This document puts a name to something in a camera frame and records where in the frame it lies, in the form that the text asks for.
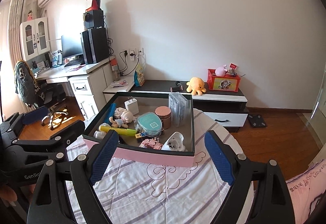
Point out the wall power sockets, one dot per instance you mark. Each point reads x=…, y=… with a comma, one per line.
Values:
x=132, y=54

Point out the white small figure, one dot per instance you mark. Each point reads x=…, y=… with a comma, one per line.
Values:
x=99, y=134

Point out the white desk with drawers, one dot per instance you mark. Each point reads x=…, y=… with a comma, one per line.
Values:
x=87, y=83

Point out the orange cap bottle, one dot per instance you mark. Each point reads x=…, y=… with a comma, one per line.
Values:
x=115, y=69

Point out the black white tv cabinet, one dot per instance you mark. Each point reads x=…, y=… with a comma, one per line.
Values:
x=227, y=108

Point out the black speaker box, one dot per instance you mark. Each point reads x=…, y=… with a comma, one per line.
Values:
x=93, y=19

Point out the black computer monitor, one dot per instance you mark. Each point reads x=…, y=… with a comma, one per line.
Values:
x=71, y=45

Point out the black office chair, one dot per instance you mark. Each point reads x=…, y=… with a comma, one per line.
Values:
x=33, y=94

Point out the small baby doll figure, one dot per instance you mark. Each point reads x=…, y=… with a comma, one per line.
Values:
x=121, y=118

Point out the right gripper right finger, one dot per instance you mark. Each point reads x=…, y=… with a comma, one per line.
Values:
x=271, y=203

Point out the black handle tool on cabinet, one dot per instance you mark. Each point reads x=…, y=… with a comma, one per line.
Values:
x=177, y=88

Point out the rose gold round jar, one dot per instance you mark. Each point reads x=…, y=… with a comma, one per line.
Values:
x=164, y=114

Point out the black bathroom scale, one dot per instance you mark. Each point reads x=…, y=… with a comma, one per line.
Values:
x=256, y=121

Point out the red cartoon storage box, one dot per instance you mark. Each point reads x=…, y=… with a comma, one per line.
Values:
x=225, y=83

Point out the clear plastic box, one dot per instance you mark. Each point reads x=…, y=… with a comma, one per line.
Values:
x=180, y=108

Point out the blue snack bag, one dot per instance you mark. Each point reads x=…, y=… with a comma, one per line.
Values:
x=139, y=78

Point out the pink building block toy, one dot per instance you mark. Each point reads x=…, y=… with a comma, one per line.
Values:
x=151, y=143

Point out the white power adapter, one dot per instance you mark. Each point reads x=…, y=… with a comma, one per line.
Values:
x=132, y=106

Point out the white glass-door cabinet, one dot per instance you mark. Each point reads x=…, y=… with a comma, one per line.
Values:
x=34, y=38

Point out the black computer tower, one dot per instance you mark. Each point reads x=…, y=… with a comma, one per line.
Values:
x=94, y=45

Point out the yellow green tube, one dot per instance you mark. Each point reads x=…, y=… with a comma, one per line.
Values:
x=120, y=131

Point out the pink plush toy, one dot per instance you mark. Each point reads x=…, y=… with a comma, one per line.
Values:
x=221, y=71

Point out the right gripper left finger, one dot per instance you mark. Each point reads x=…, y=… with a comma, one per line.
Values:
x=51, y=203

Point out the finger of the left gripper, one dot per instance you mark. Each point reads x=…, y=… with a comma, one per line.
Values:
x=35, y=115
x=70, y=132

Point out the pink pillow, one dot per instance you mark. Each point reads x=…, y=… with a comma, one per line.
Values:
x=306, y=190

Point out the teal round case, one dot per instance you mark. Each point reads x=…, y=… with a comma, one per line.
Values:
x=150, y=124

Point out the white plastic housing part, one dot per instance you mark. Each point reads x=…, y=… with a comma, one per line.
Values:
x=174, y=143

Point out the yellow octopus plush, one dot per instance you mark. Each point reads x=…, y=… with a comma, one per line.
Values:
x=196, y=86

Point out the pink storage box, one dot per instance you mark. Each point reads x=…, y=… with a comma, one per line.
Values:
x=161, y=133

